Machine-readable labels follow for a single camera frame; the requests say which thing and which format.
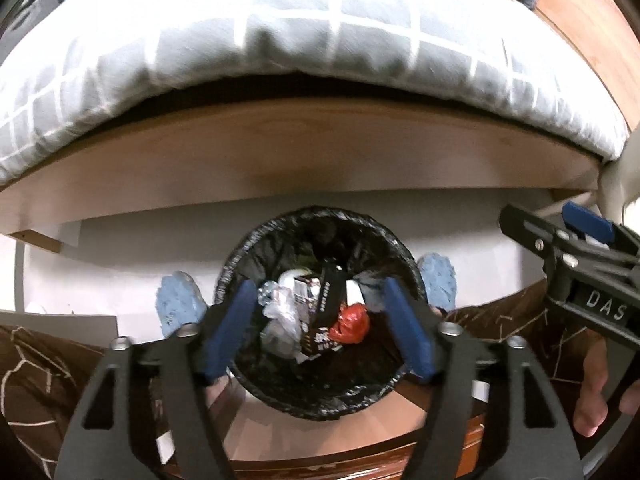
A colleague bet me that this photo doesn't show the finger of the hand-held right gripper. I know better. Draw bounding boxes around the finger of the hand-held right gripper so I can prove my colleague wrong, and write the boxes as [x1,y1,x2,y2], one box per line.
[561,201,640,274]
[499,203,577,274]

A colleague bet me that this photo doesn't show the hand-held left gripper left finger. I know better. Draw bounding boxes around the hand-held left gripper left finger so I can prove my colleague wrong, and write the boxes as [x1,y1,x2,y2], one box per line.
[55,279,258,480]

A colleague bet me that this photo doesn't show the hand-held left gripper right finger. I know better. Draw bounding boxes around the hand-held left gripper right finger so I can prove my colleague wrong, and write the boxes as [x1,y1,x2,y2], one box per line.
[382,277,583,480]

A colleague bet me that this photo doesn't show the clear bubble wrap bag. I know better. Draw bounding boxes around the clear bubble wrap bag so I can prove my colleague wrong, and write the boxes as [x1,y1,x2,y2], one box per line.
[260,287,307,360]

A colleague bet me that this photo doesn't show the red plastic bag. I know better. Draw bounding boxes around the red plastic bag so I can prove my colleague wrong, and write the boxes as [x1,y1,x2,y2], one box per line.
[327,303,372,345]

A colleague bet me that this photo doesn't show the brown snack box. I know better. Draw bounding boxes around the brown snack box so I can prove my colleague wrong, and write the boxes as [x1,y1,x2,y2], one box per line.
[294,259,352,363]

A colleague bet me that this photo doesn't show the bin with black liner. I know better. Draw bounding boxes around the bin with black liner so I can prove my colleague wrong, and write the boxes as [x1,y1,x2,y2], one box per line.
[214,205,430,420]

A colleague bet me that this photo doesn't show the person's right hand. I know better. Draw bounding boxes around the person's right hand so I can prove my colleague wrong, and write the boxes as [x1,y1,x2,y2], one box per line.
[572,337,637,438]

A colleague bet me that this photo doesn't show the blue fluffy slipper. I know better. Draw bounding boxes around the blue fluffy slipper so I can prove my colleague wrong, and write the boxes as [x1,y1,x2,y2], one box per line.
[154,270,210,339]
[416,253,459,312]

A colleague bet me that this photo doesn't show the person's right leg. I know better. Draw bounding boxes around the person's right leg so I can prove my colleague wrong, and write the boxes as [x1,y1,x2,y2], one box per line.
[442,277,607,413]

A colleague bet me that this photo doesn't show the bed with grey checked sheet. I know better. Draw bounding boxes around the bed with grey checked sheet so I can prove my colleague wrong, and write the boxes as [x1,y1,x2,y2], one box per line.
[0,0,632,251]

